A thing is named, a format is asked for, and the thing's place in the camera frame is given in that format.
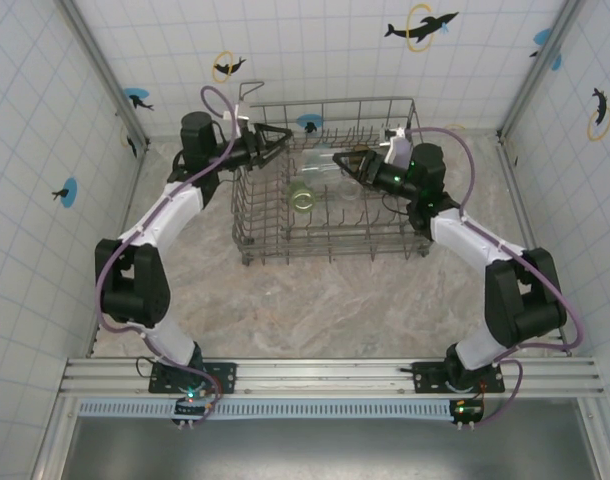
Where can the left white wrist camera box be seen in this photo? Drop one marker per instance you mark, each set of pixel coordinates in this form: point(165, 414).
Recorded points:
point(237, 120)

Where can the blue circle black animal sticker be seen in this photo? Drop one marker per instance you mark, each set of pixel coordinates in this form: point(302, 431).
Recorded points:
point(310, 121)

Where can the aluminium side rail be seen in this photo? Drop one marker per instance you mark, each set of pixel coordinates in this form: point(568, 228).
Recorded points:
point(522, 200)
point(135, 175)

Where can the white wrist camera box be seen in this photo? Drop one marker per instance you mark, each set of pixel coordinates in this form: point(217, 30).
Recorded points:
point(397, 147)
point(237, 120)

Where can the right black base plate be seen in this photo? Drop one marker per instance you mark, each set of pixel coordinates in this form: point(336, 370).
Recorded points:
point(425, 377)

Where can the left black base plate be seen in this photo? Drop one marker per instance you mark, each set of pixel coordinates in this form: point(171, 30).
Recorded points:
point(225, 377)

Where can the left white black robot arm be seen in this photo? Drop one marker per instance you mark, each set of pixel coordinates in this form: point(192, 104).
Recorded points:
point(160, 220)

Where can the left controller circuit board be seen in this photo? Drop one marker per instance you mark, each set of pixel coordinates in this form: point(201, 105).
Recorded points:
point(192, 400)

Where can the flat black yellow sticker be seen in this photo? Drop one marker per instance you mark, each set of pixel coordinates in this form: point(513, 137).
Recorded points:
point(452, 126)

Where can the left aluminium side rail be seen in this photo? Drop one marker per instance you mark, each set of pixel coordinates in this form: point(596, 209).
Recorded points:
point(135, 175)

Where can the tall green plastic cup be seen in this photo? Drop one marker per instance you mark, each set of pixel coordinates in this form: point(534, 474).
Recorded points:
point(303, 199)

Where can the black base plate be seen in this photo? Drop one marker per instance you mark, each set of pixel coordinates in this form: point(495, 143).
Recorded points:
point(425, 377)
point(225, 377)

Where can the right aluminium side rail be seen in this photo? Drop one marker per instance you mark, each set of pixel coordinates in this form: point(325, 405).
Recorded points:
point(522, 200)

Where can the grey metal sheet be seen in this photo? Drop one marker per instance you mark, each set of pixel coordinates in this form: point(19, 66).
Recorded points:
point(310, 450)

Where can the controller circuit board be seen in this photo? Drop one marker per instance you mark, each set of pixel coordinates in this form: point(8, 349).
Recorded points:
point(192, 400)
point(466, 411)

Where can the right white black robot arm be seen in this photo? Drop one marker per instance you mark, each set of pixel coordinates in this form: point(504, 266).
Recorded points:
point(470, 235)

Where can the left aluminium corner post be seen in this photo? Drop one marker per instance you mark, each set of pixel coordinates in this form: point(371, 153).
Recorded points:
point(106, 75)

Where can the blue circle shark sticker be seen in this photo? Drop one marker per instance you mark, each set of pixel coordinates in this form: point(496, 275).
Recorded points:
point(135, 96)

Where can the right controller circuit board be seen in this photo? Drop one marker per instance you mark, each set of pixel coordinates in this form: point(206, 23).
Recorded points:
point(466, 411)

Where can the aluminium corner post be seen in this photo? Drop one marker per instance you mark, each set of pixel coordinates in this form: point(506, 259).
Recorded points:
point(524, 97)
point(106, 75)

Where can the blue circle fish sticker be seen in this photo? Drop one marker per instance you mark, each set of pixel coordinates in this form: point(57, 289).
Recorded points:
point(70, 192)

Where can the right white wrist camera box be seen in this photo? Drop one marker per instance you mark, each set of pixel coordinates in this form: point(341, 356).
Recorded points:
point(397, 147)

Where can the aluminium mounting rail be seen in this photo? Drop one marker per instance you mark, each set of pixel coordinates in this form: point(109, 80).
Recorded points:
point(325, 375)

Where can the light blue whale sticker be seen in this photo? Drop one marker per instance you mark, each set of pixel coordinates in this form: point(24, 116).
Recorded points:
point(544, 36)

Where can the right aluminium corner post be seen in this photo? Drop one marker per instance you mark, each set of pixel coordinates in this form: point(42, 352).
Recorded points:
point(524, 97)

